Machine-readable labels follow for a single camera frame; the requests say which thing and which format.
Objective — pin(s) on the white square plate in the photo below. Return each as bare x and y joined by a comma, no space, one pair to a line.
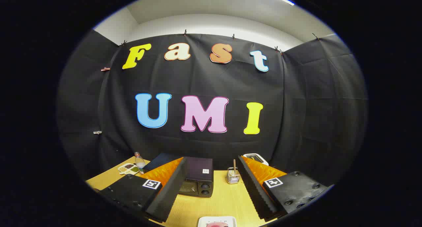
206,220

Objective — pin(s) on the white bread toaster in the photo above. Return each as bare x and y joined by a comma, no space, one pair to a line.
260,159

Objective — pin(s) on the wooden stick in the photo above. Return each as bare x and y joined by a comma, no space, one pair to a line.
234,164

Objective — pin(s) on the black toaster oven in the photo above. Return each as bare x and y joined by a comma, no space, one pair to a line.
198,169

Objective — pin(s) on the white divided snack tray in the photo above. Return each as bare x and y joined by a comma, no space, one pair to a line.
128,169

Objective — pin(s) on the black backdrop cloth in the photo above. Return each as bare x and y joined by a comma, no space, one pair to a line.
204,80

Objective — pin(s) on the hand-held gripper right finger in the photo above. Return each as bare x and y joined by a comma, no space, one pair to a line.
254,187

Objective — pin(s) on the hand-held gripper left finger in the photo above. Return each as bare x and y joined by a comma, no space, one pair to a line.
171,190

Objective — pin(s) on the clear plastic water bottle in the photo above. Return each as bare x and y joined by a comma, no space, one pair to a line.
139,163

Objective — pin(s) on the red meat slice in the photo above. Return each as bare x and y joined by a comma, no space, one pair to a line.
216,224

